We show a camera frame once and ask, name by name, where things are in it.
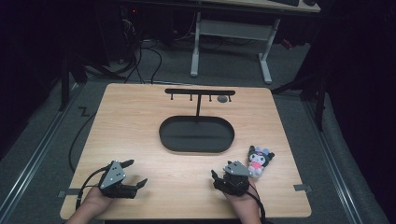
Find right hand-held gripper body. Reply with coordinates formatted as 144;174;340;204
212;160;252;197

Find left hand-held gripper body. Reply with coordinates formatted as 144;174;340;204
98;160;138;200

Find black and pink plush toy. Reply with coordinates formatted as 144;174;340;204
247;145;276;179

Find person's right hand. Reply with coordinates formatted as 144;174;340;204
222;179;261;217

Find person's left hand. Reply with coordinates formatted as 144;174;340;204
78;186;115;217

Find black hanger stand with tray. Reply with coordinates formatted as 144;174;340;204
158;88;236;154

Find grey tape strip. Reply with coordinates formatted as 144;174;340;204
293;183;313;192
57;188;82;199

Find black metal stand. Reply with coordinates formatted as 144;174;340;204
270;59;329;133
57;50;90;113

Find black computer tower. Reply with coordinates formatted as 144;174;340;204
119;5;142;64

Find black keyboard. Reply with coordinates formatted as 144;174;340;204
269;0;301;7

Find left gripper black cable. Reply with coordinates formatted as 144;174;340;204
75;165;110;211

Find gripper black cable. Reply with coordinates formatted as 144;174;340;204
246;182;268;224
75;165;110;211

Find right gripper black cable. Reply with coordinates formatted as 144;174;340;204
246;182;268;224

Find black floor cable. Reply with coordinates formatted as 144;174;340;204
67;106;98;174

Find metal floor rail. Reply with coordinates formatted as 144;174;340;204
302;98;366;224
0;83;82;217

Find bundle of black cables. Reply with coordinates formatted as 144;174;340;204
122;18;163;85

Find white metal frame desk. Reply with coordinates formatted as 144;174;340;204
189;0;322;85

